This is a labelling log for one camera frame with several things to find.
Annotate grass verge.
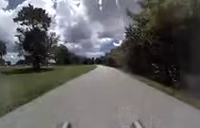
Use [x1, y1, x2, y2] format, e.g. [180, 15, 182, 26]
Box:
[0, 64, 98, 122]

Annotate row of trees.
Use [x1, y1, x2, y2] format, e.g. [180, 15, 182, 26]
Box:
[104, 0, 200, 88]

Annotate tall dark tree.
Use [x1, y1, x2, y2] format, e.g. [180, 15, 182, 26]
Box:
[13, 3, 60, 72]

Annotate grey paved path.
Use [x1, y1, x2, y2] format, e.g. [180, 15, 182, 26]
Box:
[0, 64, 200, 128]

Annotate grass strip beside trees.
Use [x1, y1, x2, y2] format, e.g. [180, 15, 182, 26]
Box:
[119, 66, 200, 116]

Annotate distant trees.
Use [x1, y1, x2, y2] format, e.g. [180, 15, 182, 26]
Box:
[52, 43, 106, 66]

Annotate robot's own part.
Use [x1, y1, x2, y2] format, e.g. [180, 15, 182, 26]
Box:
[61, 121, 71, 128]
[131, 120, 144, 128]

